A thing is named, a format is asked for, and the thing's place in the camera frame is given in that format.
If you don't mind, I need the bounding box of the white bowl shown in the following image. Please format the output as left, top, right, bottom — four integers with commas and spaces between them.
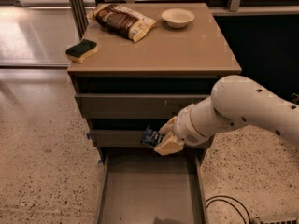
161, 8, 195, 29

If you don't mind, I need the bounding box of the brown snack bag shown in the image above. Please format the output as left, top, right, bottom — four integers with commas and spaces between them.
87, 4, 156, 43

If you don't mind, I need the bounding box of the open bottom drawer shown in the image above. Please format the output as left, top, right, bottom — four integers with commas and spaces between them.
95, 157, 209, 224

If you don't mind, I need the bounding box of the metal window frame post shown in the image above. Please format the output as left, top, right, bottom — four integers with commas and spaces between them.
69, 0, 88, 38

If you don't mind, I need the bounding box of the grey drawer cabinet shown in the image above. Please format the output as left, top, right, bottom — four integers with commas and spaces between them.
68, 3, 241, 158

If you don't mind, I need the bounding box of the middle drawer front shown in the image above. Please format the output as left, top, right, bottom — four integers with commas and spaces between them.
89, 129, 216, 149

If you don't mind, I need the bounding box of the black floor cable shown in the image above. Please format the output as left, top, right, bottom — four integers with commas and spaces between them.
205, 195, 252, 224

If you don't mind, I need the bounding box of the blue rxbar wrapper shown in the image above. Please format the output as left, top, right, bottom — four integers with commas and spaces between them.
140, 126, 164, 147

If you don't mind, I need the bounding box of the top drawer front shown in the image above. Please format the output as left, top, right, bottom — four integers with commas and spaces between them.
75, 93, 206, 119

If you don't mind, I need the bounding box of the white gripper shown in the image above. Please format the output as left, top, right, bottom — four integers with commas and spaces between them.
154, 104, 208, 156

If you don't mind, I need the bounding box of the green yellow sponge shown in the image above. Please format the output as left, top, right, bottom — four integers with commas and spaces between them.
65, 39, 98, 63

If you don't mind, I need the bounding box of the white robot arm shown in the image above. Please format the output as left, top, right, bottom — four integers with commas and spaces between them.
154, 75, 299, 156

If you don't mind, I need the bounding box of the floor vent grille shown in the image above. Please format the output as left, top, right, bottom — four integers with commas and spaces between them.
250, 216, 299, 224

